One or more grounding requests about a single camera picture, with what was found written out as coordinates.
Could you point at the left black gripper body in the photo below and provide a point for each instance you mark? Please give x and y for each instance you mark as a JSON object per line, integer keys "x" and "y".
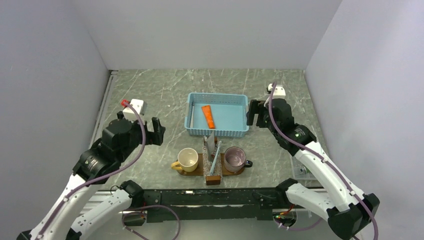
{"x": 137, "y": 133}

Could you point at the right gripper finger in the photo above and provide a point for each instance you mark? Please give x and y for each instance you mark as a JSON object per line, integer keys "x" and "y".
{"x": 261, "y": 120}
{"x": 253, "y": 109}

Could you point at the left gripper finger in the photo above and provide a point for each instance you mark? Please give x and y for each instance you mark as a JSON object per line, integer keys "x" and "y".
{"x": 120, "y": 115}
{"x": 157, "y": 136}

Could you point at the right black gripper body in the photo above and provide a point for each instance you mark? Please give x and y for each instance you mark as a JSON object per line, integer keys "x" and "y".
{"x": 272, "y": 129}

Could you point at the light blue plastic basket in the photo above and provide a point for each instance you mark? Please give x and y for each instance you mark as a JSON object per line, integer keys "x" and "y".
{"x": 229, "y": 113}

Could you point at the yellow ceramic mug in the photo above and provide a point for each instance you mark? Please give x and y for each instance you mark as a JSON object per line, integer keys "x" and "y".
{"x": 187, "y": 160}

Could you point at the mauve ceramic cup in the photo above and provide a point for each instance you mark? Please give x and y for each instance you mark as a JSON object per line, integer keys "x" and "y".
{"x": 235, "y": 159}

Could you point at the clear holder with brown ends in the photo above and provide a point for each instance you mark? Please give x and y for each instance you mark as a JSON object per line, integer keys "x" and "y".
{"x": 211, "y": 157}

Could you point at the light blue toothbrush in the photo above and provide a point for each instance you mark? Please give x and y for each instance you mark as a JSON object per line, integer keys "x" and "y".
{"x": 215, "y": 158}

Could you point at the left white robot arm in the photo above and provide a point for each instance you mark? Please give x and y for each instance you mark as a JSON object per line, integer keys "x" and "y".
{"x": 103, "y": 159}

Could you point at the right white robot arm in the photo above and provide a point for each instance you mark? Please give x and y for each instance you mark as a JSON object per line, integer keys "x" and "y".
{"x": 346, "y": 208}

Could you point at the orange toothpaste tube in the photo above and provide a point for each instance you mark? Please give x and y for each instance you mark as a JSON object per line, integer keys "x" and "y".
{"x": 207, "y": 112}

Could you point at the clear plastic container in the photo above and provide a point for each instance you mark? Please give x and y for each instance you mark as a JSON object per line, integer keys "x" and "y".
{"x": 300, "y": 171}

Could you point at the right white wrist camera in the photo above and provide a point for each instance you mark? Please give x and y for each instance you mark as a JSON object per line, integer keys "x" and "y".
{"x": 279, "y": 91}

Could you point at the aluminium frame rail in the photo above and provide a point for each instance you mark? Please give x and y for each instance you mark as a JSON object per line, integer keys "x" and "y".
{"x": 101, "y": 114}

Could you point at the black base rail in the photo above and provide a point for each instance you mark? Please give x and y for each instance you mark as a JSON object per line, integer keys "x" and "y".
{"x": 214, "y": 204}

